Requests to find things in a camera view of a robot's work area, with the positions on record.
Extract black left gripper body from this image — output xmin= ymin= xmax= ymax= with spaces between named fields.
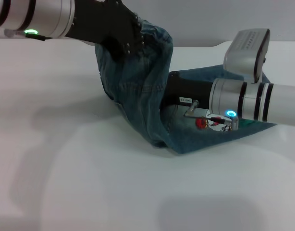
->
xmin=65 ymin=0 xmax=143 ymax=61

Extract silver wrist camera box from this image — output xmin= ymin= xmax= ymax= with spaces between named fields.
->
xmin=223 ymin=28 xmax=271 ymax=84

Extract metal plug with cable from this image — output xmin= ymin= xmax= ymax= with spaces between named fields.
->
xmin=183 ymin=99 xmax=240 ymax=132

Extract blue denim shorts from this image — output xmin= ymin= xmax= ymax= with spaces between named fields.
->
xmin=94 ymin=20 xmax=278 ymax=154

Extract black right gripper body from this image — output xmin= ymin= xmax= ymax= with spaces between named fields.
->
xmin=161 ymin=71 xmax=215 ymax=107

